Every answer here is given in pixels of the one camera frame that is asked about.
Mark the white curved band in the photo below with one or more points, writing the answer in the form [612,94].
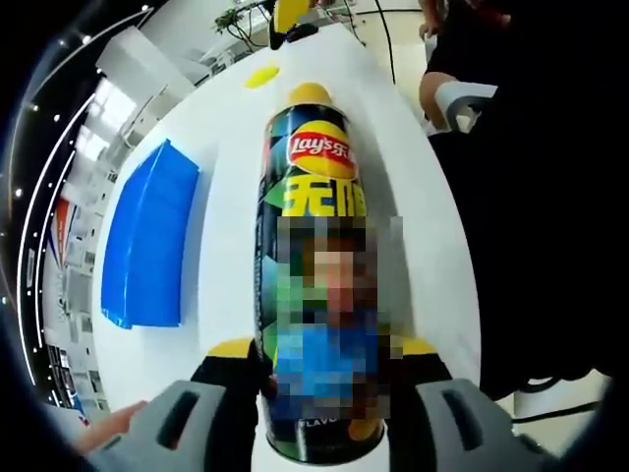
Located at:
[467,93]

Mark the person in dark clothes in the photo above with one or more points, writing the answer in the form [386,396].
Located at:
[540,221]

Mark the red blue striped wall poster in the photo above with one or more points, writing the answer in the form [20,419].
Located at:
[61,231]

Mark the black desk stand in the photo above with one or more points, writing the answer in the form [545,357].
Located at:
[302,34]

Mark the blue plastic box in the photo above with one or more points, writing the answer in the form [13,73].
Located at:
[147,236]

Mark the yellow chip container lid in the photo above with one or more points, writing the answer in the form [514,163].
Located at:
[262,76]

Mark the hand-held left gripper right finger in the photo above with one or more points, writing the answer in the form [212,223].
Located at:
[427,408]

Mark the dark printed chip container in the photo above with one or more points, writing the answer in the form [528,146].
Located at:
[314,196]

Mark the yellow chips stack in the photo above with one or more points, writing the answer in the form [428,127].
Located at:
[310,93]

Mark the person's left hand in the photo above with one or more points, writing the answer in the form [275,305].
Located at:
[110,428]

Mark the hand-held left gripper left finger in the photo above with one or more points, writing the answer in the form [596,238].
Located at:
[226,373]

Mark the green potted plant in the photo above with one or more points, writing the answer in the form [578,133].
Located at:
[228,19]

